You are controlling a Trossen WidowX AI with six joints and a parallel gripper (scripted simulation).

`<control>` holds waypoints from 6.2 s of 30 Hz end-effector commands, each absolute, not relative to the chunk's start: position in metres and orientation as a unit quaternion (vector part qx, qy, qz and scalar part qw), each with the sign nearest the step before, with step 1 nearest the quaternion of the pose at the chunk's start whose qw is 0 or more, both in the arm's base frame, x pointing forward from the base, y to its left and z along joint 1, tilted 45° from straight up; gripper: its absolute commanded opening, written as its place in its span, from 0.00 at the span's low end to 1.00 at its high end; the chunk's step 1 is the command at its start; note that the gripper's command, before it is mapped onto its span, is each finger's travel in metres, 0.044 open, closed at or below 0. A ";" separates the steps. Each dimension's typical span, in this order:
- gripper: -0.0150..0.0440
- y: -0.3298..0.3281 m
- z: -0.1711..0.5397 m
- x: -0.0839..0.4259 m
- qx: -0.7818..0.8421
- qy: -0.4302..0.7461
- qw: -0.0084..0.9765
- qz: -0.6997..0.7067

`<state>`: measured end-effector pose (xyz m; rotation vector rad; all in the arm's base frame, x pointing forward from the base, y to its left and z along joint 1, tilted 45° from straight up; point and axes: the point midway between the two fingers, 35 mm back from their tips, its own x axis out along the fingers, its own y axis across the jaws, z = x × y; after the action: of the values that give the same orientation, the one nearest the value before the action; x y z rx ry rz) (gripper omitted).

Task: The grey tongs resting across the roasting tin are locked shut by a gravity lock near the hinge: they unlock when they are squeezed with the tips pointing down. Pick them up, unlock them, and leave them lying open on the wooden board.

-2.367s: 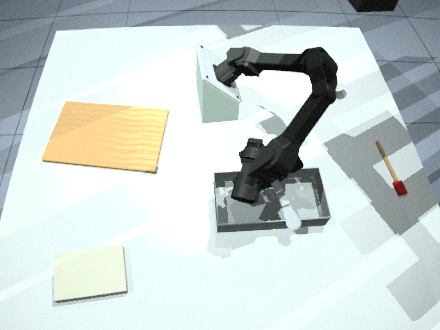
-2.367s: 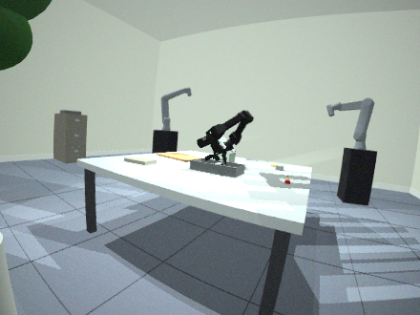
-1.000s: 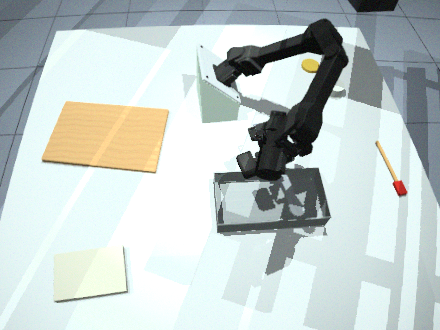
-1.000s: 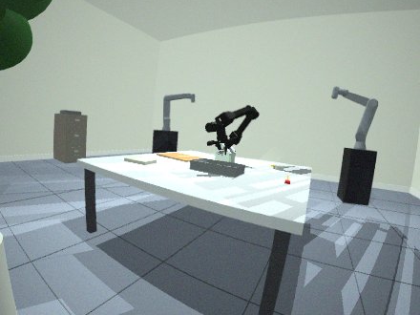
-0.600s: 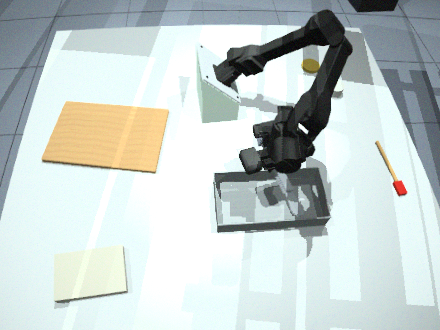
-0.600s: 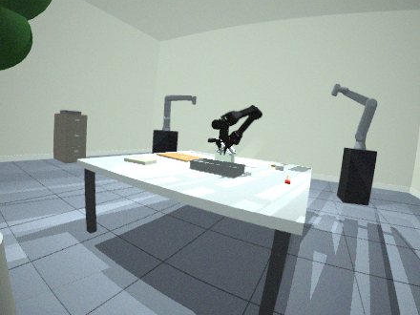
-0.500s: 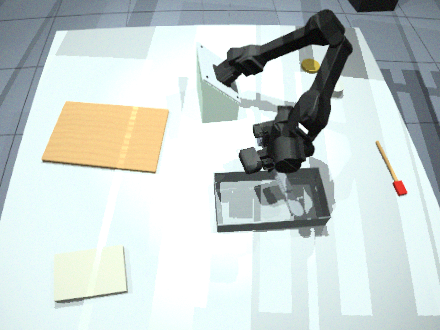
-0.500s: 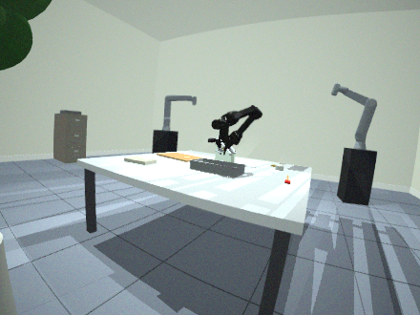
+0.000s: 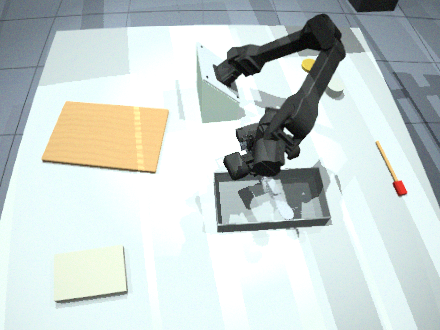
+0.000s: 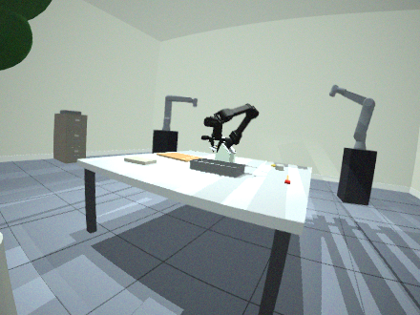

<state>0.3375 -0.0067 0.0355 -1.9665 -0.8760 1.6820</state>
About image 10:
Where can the light wooden board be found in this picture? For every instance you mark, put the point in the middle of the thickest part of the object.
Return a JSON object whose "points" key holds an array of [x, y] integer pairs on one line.
{"points": [[178, 156]]}

